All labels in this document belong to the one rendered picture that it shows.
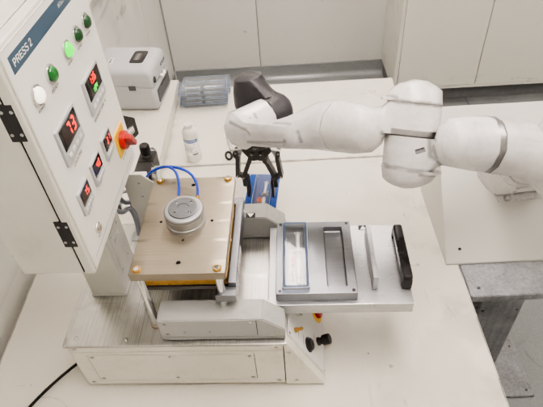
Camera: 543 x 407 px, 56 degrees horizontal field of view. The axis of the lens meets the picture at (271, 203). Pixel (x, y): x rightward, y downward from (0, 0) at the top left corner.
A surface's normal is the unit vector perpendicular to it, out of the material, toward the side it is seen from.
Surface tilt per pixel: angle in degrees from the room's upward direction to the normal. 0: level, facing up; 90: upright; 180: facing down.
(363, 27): 90
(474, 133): 31
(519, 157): 84
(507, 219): 45
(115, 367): 90
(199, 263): 0
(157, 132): 0
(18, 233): 90
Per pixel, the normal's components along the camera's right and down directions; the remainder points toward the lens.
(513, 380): -0.06, -0.73
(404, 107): -0.34, 0.07
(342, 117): -0.61, -0.28
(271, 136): -0.65, 0.54
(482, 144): 0.04, 0.11
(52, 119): 1.00, -0.03
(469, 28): 0.01, 0.69
